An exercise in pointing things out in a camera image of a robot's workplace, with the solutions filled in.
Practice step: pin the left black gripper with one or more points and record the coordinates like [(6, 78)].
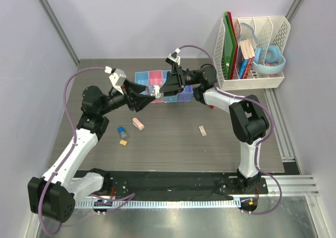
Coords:
[(138, 102)]

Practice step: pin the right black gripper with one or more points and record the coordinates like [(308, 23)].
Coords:
[(175, 82)]

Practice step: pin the clear tape roll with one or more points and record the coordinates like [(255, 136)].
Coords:
[(154, 90)]

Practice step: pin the light blue drawer box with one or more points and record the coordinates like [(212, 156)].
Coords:
[(142, 78)]

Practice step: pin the pink drawer box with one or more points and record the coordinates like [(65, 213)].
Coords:
[(155, 77)]

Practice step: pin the pink eraser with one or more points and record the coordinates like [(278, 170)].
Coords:
[(137, 124)]

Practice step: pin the purple drawer box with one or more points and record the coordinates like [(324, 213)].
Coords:
[(186, 95)]

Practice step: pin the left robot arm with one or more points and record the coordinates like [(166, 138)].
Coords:
[(55, 194)]

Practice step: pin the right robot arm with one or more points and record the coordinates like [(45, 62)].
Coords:
[(247, 116)]

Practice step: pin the blue glue stick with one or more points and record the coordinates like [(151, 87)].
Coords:
[(122, 133)]

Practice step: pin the yellow sticky note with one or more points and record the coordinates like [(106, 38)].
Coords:
[(123, 142)]

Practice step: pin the beige eraser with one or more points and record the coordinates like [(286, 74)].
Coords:
[(202, 130)]

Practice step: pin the green folder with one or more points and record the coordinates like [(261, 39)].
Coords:
[(227, 48)]

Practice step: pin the books stack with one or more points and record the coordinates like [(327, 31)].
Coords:
[(245, 58)]

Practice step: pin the red folder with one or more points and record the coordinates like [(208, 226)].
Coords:
[(235, 46)]

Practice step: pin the white file organizer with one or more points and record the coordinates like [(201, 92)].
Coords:
[(263, 31)]

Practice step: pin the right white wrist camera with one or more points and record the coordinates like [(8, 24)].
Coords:
[(173, 58)]

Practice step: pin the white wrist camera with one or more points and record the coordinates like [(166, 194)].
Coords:
[(173, 58), (117, 79)]

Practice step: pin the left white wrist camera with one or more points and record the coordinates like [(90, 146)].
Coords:
[(117, 79)]

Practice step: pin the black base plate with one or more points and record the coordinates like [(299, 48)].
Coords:
[(180, 186)]

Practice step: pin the white cable duct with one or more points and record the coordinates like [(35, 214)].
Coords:
[(89, 203)]

